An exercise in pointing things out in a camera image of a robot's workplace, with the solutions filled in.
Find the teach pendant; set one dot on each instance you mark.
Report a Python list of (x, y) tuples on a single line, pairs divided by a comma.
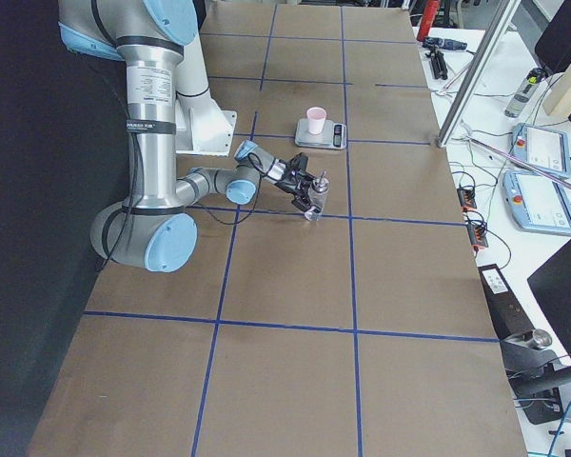
[(537, 204), (547, 149)]

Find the red fire extinguisher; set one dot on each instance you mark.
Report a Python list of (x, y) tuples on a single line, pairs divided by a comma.
[(430, 10)]

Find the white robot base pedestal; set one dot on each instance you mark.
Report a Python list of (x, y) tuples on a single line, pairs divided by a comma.
[(202, 127)]

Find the aluminium camera post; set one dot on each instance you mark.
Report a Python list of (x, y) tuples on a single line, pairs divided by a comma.
[(487, 47)]

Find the black box with label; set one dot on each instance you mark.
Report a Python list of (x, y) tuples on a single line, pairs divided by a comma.
[(507, 314)]

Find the black monitor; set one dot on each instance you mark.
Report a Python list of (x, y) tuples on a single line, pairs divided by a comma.
[(551, 287)]

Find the upper teach pendant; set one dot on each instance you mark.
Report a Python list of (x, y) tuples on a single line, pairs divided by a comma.
[(547, 149)]

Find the orange black connector block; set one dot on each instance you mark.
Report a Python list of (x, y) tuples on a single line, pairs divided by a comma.
[(474, 222)]

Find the digital kitchen scale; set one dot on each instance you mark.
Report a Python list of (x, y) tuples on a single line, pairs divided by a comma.
[(333, 136)]

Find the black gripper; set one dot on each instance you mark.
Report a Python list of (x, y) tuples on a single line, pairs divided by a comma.
[(285, 184)]

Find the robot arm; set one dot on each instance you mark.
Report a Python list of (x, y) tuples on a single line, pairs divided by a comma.
[(169, 111)]

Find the lower teach pendant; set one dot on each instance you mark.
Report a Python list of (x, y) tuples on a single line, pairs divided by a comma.
[(537, 204)]

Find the grey spray bottle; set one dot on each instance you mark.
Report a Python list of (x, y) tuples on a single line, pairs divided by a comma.
[(524, 92)]

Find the black camera tripod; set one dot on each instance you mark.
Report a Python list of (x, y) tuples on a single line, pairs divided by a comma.
[(435, 47)]

